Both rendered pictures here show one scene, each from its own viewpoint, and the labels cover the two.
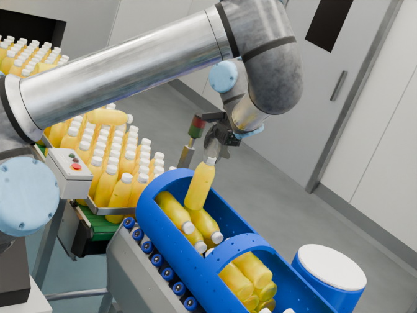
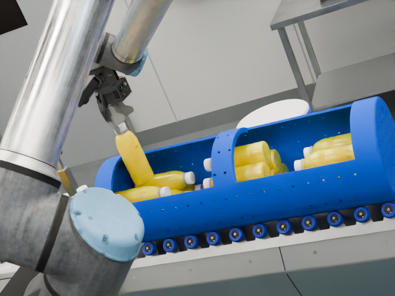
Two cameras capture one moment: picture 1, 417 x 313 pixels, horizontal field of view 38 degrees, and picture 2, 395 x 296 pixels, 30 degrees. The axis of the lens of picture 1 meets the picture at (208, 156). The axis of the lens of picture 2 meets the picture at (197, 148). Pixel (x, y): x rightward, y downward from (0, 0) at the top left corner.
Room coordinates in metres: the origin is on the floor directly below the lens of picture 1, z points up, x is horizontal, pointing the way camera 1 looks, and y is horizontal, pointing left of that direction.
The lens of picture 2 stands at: (-0.20, 0.56, 1.97)
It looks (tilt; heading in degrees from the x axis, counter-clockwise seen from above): 20 degrees down; 339
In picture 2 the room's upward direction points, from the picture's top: 23 degrees counter-clockwise
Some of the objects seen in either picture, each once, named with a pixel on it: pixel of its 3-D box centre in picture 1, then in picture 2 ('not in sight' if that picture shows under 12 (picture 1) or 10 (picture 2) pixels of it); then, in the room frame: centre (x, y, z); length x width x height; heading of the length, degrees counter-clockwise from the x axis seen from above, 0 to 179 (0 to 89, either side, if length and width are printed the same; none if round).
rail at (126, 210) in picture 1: (143, 210); not in sight; (2.06, 0.16, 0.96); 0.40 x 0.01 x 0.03; 132
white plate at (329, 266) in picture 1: (332, 266); (271, 117); (2.05, -0.59, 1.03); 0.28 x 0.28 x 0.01
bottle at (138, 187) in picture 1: (136, 199); not in sight; (2.07, 0.20, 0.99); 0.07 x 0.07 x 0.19
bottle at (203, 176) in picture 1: (200, 183); (132, 154); (1.88, -0.01, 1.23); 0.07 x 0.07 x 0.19
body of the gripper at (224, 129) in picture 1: (229, 125); (107, 84); (1.86, -0.03, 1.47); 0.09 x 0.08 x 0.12; 42
